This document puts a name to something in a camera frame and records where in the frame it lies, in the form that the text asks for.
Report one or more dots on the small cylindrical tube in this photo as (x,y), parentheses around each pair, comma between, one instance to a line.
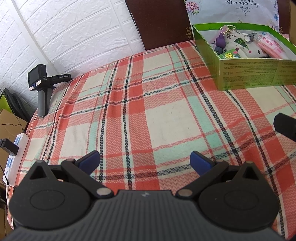
(250,37)

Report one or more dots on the plaid blanket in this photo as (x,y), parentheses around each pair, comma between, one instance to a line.
(161,115)

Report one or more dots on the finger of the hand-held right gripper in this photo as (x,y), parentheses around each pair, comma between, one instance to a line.
(285,127)

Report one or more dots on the white patterned fabric pouch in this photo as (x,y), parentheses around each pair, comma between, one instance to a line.
(245,47)

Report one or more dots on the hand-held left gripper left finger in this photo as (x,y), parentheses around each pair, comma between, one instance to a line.
(89,162)

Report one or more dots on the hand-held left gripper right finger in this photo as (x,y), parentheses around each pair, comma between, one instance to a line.
(201,163)

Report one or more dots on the brown cardboard box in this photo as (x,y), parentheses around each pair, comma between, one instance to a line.
(9,125)

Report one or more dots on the green cardboard box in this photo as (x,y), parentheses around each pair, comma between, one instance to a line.
(242,74)

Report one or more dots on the white power strip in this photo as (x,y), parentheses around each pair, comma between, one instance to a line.
(17,150)

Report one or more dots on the green printed card packet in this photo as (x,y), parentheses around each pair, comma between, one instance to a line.
(230,53)

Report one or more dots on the lime green panel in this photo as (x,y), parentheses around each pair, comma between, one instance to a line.
(3,104)

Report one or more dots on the pink plastic packet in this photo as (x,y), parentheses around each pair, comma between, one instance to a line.
(271,45)

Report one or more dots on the black power adapter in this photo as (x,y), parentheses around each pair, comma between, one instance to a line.
(9,146)

